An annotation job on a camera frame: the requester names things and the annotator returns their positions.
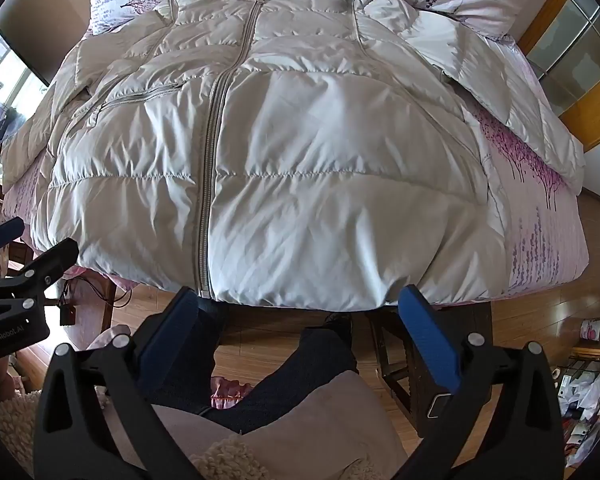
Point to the bed with floral sheet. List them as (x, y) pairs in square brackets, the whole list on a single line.
[(530, 240)]

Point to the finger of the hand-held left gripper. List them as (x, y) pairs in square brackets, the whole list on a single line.
[(50, 262), (2, 234)]

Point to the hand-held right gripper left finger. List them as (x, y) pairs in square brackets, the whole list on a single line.
[(166, 332)]

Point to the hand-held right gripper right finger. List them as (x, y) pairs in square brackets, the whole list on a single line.
[(426, 340)]

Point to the beige puffer jacket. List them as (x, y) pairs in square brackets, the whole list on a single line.
[(290, 160)]

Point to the black flat television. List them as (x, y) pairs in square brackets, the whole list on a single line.
[(10, 85)]

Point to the pile of mixed packets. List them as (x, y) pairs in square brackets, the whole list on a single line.
[(587, 410)]

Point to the person's fleece-lined coat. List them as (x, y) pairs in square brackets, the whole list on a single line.
[(305, 420)]

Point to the person's legs in dark trousers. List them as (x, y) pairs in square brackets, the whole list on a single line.
[(290, 375)]

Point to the dark wooden stool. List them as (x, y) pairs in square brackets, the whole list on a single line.
[(395, 355)]

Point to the small printed box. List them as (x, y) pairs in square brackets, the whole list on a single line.
[(592, 330)]

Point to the wooden sliding door frame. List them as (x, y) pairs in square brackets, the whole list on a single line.
[(595, 110)]

